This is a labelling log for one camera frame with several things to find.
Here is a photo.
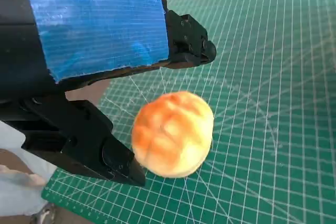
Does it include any person's shoe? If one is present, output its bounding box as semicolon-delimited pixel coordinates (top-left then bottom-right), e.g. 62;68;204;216
30;202;57;224

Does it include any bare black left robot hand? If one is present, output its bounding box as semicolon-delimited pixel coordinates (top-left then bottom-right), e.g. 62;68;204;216
0;0;217;187

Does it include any green cutting mat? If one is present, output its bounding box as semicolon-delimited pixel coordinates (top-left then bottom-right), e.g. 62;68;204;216
41;0;336;224

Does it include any round toy bread bun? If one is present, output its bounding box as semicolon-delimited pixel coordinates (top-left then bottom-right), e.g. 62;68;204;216
131;90;215;179

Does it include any person's leg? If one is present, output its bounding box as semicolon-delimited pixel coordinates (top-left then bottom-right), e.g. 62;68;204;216
0;120;57;217

